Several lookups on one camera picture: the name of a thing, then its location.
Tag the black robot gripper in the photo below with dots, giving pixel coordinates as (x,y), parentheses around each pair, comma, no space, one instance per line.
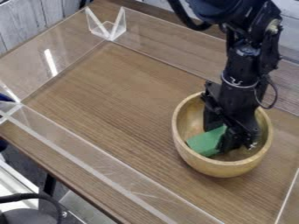
(231,101)

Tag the green rectangular block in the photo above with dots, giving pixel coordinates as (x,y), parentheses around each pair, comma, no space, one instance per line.
(204,143)

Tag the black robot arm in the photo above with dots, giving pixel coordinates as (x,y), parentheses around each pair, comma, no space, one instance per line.
(251,23)

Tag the brown wooden bowl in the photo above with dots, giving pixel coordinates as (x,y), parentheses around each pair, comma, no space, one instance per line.
(231,164)

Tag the black table leg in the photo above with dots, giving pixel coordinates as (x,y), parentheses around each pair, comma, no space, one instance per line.
(50,185)

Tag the clear acrylic tray wall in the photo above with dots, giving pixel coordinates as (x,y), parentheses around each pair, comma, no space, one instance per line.
(103,136)

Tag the clear acrylic corner bracket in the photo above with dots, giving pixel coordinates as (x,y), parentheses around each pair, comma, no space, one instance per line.
(107,30)

